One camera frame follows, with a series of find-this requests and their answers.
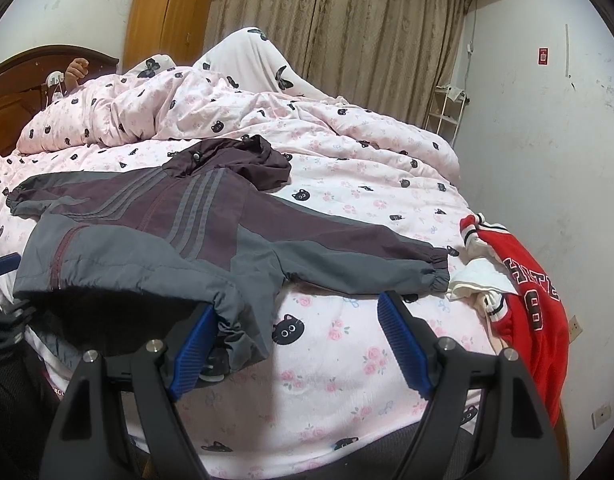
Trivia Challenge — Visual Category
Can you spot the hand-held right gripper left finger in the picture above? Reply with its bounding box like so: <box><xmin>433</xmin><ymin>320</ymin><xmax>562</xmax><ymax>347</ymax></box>
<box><xmin>40</xmin><ymin>304</ymin><xmax>219</xmax><ymax>480</ymax></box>

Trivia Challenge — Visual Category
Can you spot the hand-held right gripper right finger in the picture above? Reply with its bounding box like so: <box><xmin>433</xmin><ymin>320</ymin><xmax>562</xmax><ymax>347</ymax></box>
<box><xmin>378</xmin><ymin>291</ymin><xmax>572</xmax><ymax>480</ymax></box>

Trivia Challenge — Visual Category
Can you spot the grey and maroon hooded jacket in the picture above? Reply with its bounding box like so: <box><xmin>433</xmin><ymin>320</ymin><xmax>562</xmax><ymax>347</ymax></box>
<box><xmin>6</xmin><ymin>135</ymin><xmax>450</xmax><ymax>376</ymax></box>

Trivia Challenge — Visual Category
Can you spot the pink cat print bed sheet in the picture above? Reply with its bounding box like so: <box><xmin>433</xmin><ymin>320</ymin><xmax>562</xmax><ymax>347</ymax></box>
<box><xmin>0</xmin><ymin>135</ymin><xmax>498</xmax><ymax>461</ymax></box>

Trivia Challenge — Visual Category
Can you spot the person's dark clothing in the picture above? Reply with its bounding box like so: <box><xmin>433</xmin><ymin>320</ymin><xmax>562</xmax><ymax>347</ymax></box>
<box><xmin>0</xmin><ymin>355</ymin><xmax>68</xmax><ymax>480</ymax></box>

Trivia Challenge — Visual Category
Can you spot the red and white jacket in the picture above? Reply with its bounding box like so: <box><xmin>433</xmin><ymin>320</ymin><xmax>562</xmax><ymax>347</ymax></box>
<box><xmin>447</xmin><ymin>212</ymin><xmax>570</xmax><ymax>428</ymax></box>

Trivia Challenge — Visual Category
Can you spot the wooden headboard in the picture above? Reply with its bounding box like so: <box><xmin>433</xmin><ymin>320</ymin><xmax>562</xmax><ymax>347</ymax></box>
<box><xmin>0</xmin><ymin>45</ymin><xmax>120</xmax><ymax>161</ymax></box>

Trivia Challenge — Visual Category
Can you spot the white shelf rack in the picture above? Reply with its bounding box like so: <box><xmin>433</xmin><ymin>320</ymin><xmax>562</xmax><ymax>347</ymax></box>
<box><xmin>424</xmin><ymin>84</ymin><xmax>470</xmax><ymax>148</ymax></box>

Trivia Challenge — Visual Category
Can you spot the pink cat print quilt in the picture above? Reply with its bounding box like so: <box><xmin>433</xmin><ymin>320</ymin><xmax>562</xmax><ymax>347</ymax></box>
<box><xmin>16</xmin><ymin>67</ymin><xmax>460</xmax><ymax>201</ymax></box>

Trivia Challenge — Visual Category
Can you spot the wooden wardrobe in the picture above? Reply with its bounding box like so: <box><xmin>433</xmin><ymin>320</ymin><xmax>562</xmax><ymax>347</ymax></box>
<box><xmin>122</xmin><ymin>0</ymin><xmax>213</xmax><ymax>73</ymax></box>

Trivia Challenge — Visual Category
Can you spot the beige curtain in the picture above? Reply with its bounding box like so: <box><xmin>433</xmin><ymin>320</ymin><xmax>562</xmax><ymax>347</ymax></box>
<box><xmin>184</xmin><ymin>0</ymin><xmax>475</xmax><ymax>133</ymax></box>

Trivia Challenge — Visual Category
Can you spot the white wall cable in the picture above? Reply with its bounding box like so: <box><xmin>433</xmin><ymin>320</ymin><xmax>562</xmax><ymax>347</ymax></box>
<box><xmin>459</xmin><ymin>0</ymin><xmax>480</xmax><ymax>91</ymax></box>

